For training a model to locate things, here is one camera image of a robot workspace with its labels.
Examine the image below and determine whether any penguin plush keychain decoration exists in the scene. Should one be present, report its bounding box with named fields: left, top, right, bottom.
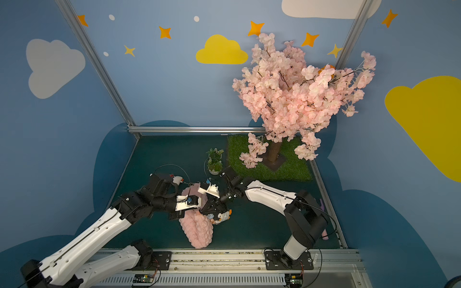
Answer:
left=206, top=210, right=232, bottom=225

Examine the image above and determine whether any pink knitted bag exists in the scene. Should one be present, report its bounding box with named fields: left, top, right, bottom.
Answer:
left=179, top=184, right=213, bottom=249

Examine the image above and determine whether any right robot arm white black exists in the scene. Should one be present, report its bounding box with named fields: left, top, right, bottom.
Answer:
left=198, top=167, right=331, bottom=261

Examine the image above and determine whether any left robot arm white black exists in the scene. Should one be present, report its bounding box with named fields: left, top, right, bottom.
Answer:
left=20, top=174, right=204, bottom=288

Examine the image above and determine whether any small red white toy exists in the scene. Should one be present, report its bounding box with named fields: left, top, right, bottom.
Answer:
left=172, top=176, right=184, bottom=186

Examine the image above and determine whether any small potted green plant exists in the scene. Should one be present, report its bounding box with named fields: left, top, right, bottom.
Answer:
left=206, top=148, right=224, bottom=175

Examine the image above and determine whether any left green circuit board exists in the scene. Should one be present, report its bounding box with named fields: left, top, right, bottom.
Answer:
left=133, top=274, right=156, bottom=286

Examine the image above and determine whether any green circuit board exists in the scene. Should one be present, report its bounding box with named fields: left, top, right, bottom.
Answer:
left=285, top=274, right=304, bottom=288
left=133, top=274, right=156, bottom=286

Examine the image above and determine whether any green artificial grass mat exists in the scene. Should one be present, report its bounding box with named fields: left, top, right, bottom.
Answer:
left=226, top=134, right=313, bottom=182

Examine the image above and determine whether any right green circuit board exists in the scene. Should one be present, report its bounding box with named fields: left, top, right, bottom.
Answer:
left=285, top=274, right=304, bottom=288

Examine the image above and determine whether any purple pink toy fork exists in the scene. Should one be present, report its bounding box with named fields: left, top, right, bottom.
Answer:
left=319, top=199, right=329, bottom=241

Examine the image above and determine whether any pink cherry blossom tree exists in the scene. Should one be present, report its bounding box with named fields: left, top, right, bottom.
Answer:
left=232, top=33, right=376, bottom=169

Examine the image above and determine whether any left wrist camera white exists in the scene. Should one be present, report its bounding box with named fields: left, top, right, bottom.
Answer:
left=175, top=195, right=202, bottom=211

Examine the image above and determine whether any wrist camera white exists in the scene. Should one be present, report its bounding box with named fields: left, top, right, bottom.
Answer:
left=198, top=181, right=220, bottom=198
left=175, top=195, right=202, bottom=211

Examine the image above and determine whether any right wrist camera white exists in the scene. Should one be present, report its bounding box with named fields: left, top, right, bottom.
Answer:
left=198, top=181, right=220, bottom=198

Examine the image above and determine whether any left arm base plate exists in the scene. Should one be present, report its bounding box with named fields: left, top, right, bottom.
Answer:
left=143, top=251, right=172, bottom=271

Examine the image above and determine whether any aluminium front rail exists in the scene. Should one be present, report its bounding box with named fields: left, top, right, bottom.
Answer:
left=95, top=249, right=372, bottom=288

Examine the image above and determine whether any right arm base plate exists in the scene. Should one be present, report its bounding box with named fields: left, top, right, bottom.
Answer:
left=263, top=249, right=314, bottom=271

